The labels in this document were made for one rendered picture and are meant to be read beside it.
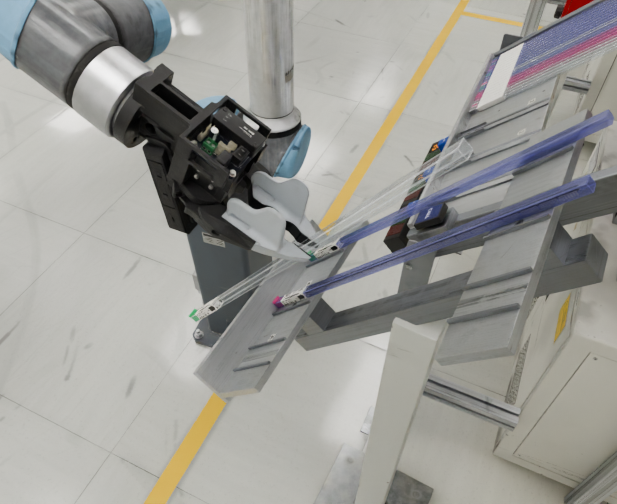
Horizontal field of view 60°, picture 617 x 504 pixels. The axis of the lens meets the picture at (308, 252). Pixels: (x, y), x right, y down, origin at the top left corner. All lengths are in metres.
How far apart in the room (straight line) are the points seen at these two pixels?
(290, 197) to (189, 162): 0.10
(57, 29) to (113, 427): 1.24
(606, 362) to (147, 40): 0.90
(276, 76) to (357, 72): 1.82
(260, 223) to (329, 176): 1.69
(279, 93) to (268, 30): 0.12
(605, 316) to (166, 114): 0.85
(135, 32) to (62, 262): 1.49
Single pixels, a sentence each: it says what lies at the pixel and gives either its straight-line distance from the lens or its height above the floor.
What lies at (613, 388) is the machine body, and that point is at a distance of 1.17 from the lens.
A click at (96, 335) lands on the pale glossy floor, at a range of 1.80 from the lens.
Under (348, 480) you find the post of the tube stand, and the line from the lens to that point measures 1.48.
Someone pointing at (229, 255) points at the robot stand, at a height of 0.41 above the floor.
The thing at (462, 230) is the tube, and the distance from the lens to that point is 0.58.
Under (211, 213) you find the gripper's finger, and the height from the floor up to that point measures 1.07.
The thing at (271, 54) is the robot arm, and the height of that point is 0.94.
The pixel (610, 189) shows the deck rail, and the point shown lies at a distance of 0.83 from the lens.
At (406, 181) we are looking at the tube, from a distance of 0.41.
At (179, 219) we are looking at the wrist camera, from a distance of 0.57.
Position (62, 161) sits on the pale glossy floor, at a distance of 2.46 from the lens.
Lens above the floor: 1.41
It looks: 49 degrees down
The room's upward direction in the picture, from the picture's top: straight up
